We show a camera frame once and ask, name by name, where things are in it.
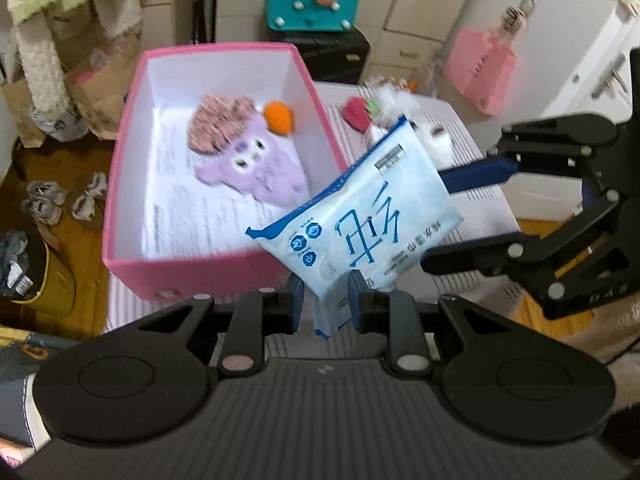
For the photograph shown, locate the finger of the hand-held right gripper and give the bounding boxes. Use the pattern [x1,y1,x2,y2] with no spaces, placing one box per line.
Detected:
[420,189,627,287]
[439,112,622,196]

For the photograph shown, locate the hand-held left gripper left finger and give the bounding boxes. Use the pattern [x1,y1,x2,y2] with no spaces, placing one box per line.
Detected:
[137,275,307,378]

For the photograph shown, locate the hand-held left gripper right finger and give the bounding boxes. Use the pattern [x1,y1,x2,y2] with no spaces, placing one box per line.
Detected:
[347,270,507,378]

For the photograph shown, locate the panda plush toy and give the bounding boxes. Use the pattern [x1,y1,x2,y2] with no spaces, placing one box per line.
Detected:
[370,120,456,166]

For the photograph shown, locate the blue white tissue packet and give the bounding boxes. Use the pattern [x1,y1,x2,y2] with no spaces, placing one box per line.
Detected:
[245,116,463,338]

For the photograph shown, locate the pink cardboard box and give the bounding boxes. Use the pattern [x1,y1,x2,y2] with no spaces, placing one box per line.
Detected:
[102,42,351,302]

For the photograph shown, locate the white mesh bath puff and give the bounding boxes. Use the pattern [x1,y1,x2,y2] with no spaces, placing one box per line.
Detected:
[370,80,421,126]

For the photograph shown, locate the purple plush toy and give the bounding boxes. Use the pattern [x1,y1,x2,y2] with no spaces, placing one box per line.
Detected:
[195,110,308,206]

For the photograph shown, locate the red strawberry plush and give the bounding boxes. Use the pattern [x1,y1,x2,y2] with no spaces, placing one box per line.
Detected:
[342,96,381,133]

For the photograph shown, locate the orange plush toy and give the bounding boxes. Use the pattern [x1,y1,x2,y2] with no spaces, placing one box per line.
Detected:
[263,101,296,136]

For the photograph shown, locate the floral fabric scrunchie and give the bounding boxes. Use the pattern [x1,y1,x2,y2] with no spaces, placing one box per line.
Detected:
[187,95,258,153]

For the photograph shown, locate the pink shopping bag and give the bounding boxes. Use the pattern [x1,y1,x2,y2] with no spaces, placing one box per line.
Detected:
[445,27,518,116]

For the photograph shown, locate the white door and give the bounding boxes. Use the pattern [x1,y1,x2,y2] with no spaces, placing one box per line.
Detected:
[475,0,640,231]

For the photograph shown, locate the white printed paper sheet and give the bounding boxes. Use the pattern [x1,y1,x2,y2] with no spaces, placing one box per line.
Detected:
[142,110,311,261]

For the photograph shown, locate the beige wardrobe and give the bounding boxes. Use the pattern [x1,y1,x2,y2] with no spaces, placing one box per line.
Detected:
[350,0,501,91]

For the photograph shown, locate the black suitcase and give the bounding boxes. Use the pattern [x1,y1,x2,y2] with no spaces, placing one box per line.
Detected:
[267,27,371,83]

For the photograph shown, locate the grey slipper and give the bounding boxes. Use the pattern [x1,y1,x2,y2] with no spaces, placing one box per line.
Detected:
[70,172,108,221]

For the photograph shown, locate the yellow bin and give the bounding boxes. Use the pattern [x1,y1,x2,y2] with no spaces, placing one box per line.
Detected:
[0,230,76,317]

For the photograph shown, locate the brown paper bag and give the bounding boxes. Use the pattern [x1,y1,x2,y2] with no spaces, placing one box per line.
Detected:
[65,35,143,141]

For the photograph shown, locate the pair of small shoes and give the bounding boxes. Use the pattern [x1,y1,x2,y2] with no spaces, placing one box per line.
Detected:
[20,180,68,226]

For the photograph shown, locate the beige cabinet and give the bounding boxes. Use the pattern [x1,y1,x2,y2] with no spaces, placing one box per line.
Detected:
[137,0,223,53]

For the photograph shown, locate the cream pyjama pants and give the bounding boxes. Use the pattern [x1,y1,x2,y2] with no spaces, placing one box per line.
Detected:
[15,0,143,128]

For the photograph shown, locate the hair ties on hook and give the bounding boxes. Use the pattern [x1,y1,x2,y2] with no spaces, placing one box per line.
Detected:
[500,0,536,36]

